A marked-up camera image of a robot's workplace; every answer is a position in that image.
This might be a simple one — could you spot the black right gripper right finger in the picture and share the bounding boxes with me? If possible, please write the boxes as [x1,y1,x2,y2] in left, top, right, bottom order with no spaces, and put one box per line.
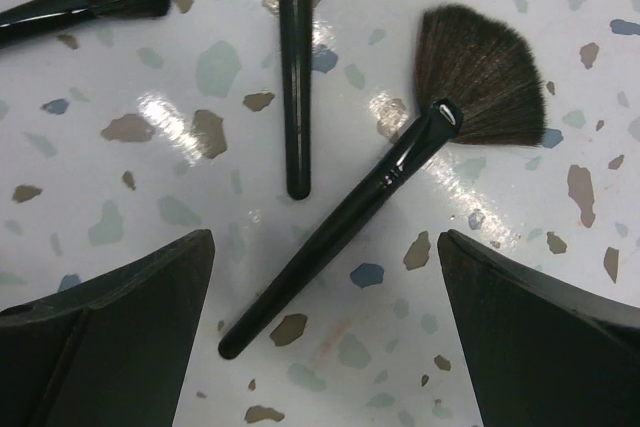
[437,230,639,426]

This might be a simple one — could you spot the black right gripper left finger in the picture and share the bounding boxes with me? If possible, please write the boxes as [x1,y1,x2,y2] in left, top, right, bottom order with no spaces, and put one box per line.
[1,229,215,427]

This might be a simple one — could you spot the black fan makeup brush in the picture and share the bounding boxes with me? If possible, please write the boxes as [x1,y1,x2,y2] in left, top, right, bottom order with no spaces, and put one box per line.
[218,4,546,360]

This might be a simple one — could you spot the black thin makeup brush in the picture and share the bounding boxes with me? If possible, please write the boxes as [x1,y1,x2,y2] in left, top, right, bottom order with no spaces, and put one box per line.
[278,0,313,200]

